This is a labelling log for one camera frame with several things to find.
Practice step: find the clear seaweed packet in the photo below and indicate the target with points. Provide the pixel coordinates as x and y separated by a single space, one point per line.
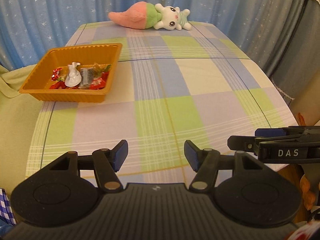
87 77

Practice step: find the green candy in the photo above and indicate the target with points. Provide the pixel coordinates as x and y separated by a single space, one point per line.
108 67

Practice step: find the light green cloth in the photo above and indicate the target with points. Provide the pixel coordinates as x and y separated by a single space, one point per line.
15 130

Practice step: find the orange plastic tray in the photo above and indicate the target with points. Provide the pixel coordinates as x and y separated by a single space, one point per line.
75 53

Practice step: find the red printed cloth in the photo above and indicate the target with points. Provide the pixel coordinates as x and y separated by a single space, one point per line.
307 233

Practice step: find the red packet with white print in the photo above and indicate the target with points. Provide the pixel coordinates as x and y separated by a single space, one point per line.
98 85

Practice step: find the checked pastel tablecloth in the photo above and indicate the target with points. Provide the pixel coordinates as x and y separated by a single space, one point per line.
160 92

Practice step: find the small red candy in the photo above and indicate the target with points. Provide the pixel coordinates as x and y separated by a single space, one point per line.
56 73

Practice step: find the red square packet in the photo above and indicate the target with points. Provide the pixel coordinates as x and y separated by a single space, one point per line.
57 86

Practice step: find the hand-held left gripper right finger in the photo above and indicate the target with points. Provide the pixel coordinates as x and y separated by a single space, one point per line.
192 155

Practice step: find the silver foil packet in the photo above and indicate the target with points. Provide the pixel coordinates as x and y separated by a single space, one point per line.
72 78

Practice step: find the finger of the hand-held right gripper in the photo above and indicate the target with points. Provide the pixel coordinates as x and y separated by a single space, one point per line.
268 132
241 142

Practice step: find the blue starry curtain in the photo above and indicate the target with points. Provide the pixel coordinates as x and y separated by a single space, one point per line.
62 5

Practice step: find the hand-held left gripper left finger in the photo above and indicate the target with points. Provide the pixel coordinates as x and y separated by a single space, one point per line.
120 155

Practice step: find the person's right hand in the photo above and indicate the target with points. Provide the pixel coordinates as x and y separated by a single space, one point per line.
307 192

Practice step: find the large red packet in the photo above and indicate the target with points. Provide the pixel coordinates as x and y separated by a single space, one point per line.
103 74

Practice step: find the orange object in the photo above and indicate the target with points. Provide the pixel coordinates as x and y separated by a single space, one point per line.
300 118

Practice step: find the rabbit carrot plush toy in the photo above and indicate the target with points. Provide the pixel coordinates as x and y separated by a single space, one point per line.
135 15

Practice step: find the blue checked cloth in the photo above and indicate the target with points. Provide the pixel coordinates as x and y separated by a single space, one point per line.
5 205

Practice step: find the grey curtain with lace trim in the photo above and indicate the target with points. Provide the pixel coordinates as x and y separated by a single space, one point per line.
295 55

